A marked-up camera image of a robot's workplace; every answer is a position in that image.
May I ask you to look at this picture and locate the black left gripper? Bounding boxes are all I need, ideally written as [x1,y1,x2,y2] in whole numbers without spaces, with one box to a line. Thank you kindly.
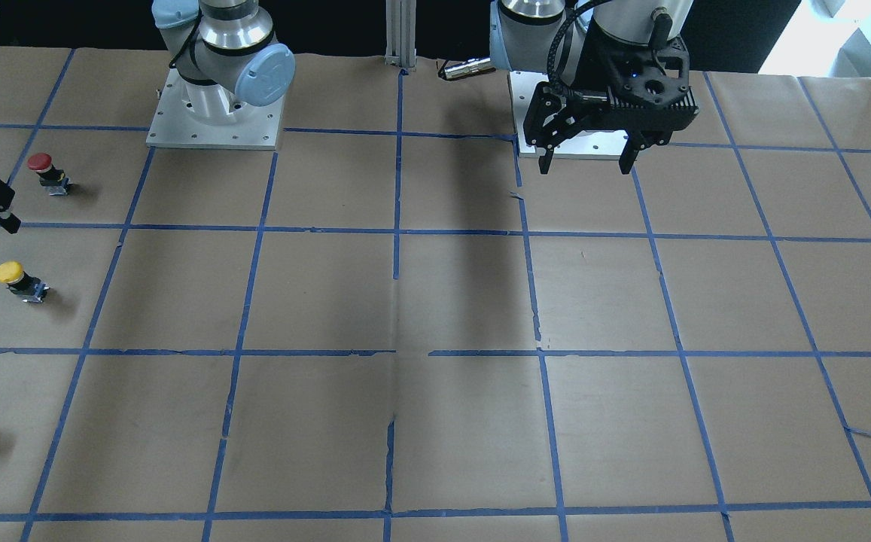
[522,30,699,175]

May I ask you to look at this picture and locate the yellow push button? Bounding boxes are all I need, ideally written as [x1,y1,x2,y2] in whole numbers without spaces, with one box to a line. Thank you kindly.
[0,260,50,304]

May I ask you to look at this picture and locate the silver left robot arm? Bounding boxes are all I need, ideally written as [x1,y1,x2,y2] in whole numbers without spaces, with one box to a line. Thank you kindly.
[489,1,699,174]

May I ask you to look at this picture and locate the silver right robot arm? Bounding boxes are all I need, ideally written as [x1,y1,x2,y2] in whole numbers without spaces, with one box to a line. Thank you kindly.
[0,1,566,234]

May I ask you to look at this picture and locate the red push button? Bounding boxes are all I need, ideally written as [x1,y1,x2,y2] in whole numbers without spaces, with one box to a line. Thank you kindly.
[26,152,70,196]

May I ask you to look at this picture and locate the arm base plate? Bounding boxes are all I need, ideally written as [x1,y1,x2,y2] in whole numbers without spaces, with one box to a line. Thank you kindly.
[509,71,632,160]
[146,69,286,151]

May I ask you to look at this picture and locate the aluminium frame post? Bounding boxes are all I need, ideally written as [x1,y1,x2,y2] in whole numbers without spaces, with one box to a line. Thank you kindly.
[384,0,417,72]

